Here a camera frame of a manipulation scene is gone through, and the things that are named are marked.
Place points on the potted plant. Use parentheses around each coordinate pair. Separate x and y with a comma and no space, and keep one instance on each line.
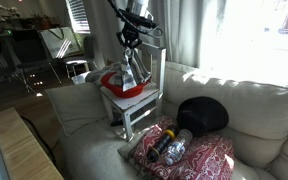
(42,21)

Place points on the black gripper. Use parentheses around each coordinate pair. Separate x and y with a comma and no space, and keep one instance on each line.
(130,33)

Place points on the silver black bottle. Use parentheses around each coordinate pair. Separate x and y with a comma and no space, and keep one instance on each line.
(160,145)

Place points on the small white wooden chair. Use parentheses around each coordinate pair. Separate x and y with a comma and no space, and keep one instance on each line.
(140,100)

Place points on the white curtain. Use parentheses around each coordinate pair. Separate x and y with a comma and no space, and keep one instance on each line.
(184,30)

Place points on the light wooden table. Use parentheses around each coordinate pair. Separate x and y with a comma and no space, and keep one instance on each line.
(24,146)

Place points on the cream fabric sofa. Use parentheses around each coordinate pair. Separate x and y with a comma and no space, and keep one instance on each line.
(260,110)

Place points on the orange sequin hat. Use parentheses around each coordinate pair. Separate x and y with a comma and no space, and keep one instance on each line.
(124,91)

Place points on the cream throw pillow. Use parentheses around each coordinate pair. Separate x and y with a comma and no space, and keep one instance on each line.
(77,106)

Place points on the clear plastic water bottle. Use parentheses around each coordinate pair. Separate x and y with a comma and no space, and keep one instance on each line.
(177,148)

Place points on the black office chair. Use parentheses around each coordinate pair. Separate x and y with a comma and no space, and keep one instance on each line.
(27,50)

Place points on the window blind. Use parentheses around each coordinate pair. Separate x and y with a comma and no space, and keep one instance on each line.
(79,16)

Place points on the small white stool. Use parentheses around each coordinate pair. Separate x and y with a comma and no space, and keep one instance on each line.
(75,65)

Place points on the grey white patterned pillow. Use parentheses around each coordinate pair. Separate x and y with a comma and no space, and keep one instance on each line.
(95,76)

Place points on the black felt hat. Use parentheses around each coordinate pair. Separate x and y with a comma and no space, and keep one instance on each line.
(202,115)

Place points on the red patterned fringed scarf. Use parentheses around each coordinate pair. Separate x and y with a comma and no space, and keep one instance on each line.
(204,156)

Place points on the white shopping bag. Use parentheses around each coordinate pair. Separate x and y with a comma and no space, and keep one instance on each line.
(59,43)

